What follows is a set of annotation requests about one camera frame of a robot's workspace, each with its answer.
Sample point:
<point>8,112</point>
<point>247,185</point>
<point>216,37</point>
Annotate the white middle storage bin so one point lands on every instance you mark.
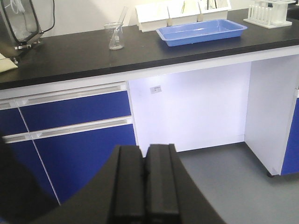
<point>182,12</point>

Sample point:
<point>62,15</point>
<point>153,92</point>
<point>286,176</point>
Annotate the white test tube rack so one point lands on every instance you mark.
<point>269,13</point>

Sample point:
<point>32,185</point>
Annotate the white right storage bin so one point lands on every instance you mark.
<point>213,9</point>

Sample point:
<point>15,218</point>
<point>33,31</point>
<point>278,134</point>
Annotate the metal framed lab device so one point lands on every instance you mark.
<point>19,27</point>

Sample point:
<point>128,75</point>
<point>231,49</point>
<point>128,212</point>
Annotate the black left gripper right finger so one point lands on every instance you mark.
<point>171,195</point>

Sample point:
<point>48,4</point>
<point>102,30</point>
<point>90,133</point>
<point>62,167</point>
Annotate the blue plastic tray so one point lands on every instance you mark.
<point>200,32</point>

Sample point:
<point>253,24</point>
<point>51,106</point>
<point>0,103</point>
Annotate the clear glass test tube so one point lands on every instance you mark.
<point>120,21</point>

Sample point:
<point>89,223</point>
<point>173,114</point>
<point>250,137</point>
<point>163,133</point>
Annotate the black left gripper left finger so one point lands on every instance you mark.
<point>114,196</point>

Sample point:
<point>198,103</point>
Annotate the glass beaker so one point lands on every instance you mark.
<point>109,30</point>

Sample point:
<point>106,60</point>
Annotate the white left storage bin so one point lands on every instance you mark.
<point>152,16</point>

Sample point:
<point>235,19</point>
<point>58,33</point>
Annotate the blue white lab cabinet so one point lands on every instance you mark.
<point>65,131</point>

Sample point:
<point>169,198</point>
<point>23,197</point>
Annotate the white storage bin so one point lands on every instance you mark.
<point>213,9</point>
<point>182,12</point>
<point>152,16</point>

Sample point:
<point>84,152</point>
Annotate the beige paper pad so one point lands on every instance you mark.
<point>6,64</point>

